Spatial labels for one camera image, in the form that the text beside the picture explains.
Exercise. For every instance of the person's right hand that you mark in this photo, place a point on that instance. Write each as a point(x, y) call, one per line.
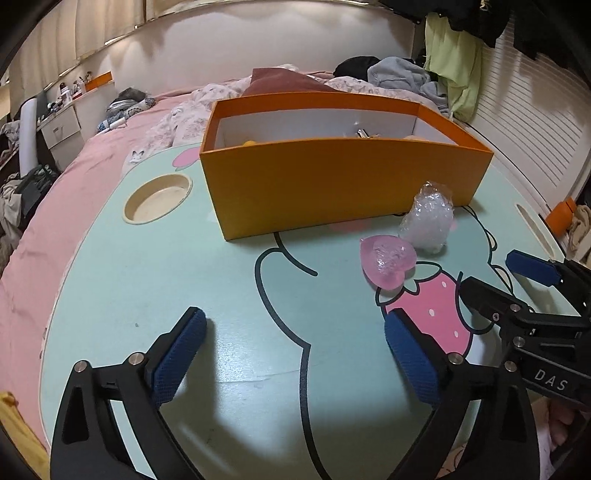
point(561, 424)

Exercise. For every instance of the beige cloth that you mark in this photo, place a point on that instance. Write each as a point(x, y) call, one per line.
point(581, 235)

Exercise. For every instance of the orange box on shelf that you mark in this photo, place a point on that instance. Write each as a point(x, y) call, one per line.
point(99, 82)

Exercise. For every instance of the orange cardboard box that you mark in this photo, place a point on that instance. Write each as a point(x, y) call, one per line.
point(323, 184)

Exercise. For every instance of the white roll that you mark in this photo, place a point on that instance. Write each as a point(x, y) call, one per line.
point(27, 134)

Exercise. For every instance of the green cartoon lap table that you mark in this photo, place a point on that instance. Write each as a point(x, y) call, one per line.
point(161, 277)

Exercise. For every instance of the black bag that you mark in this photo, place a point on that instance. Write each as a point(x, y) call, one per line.
point(39, 184)

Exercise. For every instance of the pink round jelly container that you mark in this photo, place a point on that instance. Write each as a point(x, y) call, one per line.
point(388, 261)

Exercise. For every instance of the white drawer cabinet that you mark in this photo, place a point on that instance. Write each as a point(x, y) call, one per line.
point(60, 129)

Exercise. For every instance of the yellow-green garment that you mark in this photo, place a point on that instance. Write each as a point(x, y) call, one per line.
point(452, 60)

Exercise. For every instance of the maroon pillow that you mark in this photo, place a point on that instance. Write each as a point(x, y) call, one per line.
point(281, 83)

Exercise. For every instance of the bubble wrap packet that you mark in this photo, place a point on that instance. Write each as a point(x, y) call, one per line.
point(427, 217)

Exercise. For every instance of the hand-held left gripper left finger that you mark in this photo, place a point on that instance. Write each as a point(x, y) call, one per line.
point(180, 360)

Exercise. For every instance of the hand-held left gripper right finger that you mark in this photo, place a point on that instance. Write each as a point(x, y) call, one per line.
point(411, 360)

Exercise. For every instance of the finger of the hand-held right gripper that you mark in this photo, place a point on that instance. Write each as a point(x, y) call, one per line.
point(531, 267)
point(485, 295)

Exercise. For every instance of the grey garment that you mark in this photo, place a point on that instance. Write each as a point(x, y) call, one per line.
point(401, 71)

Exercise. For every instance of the black hanging garment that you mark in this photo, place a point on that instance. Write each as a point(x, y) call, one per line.
point(498, 23)

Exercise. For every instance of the blue-grey clothes pile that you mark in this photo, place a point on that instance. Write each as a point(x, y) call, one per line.
point(129, 104)

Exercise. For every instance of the yellow cloth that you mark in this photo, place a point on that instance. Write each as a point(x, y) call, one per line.
point(14, 415)

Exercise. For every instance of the orange object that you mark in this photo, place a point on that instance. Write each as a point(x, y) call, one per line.
point(561, 216)

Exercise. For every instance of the pink floral blanket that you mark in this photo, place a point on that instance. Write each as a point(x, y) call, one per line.
point(194, 99)

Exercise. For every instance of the pink bed sheet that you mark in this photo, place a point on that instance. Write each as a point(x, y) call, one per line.
point(69, 194)

